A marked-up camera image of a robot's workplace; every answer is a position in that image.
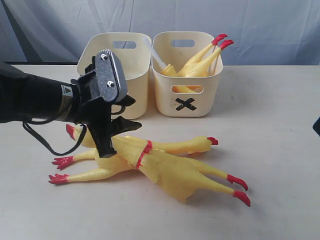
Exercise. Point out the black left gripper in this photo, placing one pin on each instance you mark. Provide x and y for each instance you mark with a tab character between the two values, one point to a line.
97	113

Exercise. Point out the yellow rubber chicken with head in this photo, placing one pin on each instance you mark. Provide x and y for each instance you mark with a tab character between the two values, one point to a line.
179	177

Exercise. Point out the headless yellow rubber chicken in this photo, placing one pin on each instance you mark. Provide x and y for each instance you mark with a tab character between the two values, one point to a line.
198	65

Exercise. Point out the severed chicken neck with tube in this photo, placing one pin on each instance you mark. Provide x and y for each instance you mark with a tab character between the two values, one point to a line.
166	69

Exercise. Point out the yellow rubber chicken underneath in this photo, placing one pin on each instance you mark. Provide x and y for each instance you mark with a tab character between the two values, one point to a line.
128	150

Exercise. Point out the cream bin marked X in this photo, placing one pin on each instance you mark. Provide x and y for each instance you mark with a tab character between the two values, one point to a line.
178	96

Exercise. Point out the cream bin marked O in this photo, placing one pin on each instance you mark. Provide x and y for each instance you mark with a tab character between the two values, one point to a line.
135	58

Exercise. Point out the white backdrop curtain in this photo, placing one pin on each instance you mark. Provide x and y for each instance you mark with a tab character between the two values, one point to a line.
265	32

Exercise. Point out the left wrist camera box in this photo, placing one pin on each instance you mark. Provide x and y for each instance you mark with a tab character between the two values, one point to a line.
110	77

